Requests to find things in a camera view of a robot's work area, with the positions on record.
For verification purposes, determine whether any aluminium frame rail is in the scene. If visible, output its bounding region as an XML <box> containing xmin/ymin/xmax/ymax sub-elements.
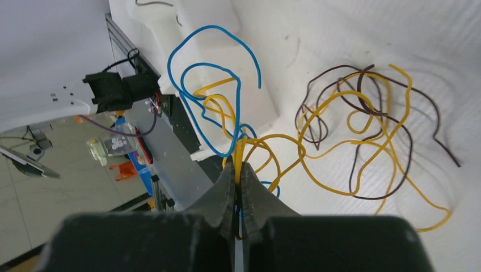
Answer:
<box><xmin>106</xmin><ymin>13</ymin><xmax>222</xmax><ymax>210</ymax></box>

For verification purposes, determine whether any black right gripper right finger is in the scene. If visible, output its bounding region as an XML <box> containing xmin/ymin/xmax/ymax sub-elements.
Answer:
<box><xmin>240</xmin><ymin>163</ymin><xmax>432</xmax><ymax>271</ymax></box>

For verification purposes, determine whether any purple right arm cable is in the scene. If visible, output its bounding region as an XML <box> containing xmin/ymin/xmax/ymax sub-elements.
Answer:
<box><xmin>77</xmin><ymin>105</ymin><xmax>159</xmax><ymax>138</ymax></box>

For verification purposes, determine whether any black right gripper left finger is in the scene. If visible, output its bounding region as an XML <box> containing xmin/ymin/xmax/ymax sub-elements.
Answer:
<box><xmin>35</xmin><ymin>163</ymin><xmax>235</xmax><ymax>271</ymax></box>

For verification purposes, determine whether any cable bundle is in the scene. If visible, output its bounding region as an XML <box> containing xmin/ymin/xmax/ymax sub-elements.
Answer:
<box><xmin>193</xmin><ymin>63</ymin><xmax>461</xmax><ymax>233</ymax></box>

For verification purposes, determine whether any white foam compartment tray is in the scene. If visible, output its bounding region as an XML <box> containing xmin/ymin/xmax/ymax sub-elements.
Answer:
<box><xmin>109</xmin><ymin>1</ymin><xmax>278</xmax><ymax>161</ymax></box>

